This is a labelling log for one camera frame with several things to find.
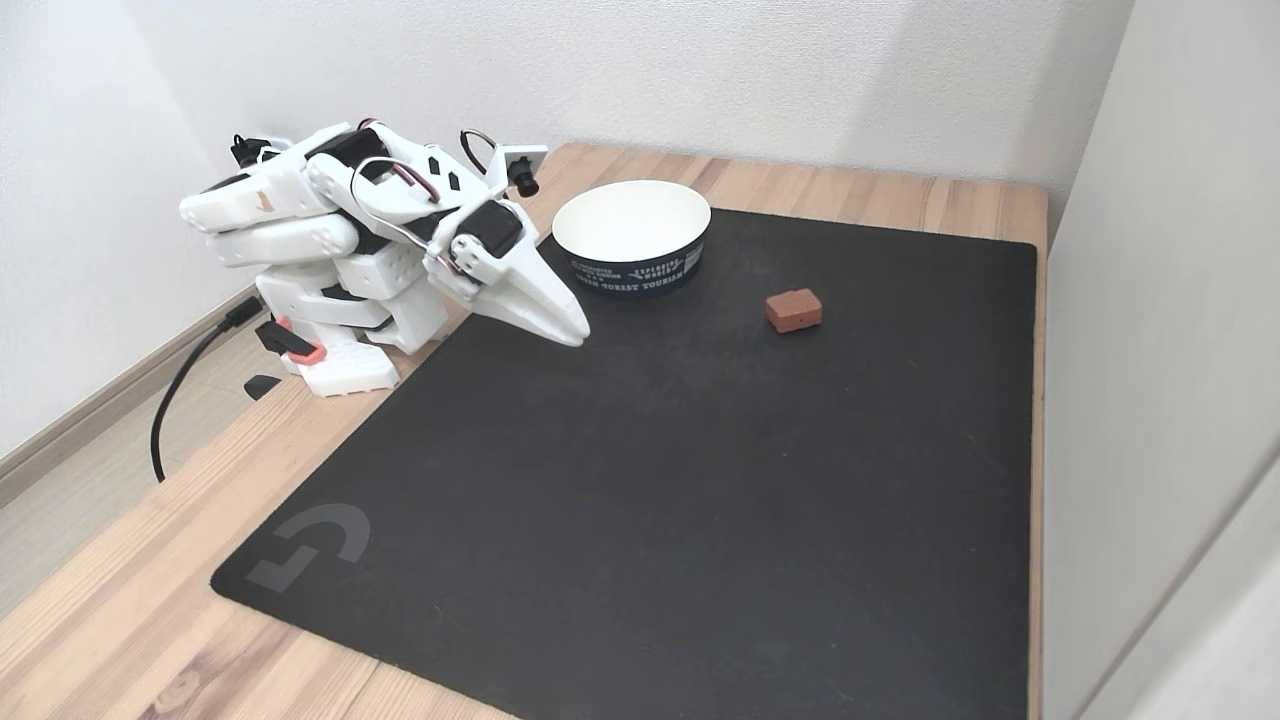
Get black desk mat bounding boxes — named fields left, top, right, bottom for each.
left=210, top=208, right=1038, bottom=720

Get black camera cable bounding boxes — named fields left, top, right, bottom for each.
left=459, top=129, right=499, bottom=177

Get thick black cable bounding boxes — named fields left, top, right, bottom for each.
left=150, top=297, right=266, bottom=483

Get black and orange table clamp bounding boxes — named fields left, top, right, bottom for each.
left=243, top=315, right=326, bottom=401

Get small black gripper camera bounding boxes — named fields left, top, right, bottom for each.
left=497, top=145, right=550, bottom=198

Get red-brown block toy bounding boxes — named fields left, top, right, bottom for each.
left=765, top=288, right=824, bottom=334

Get white paper bowl navy band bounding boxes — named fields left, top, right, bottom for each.
left=552, top=180, right=712, bottom=297

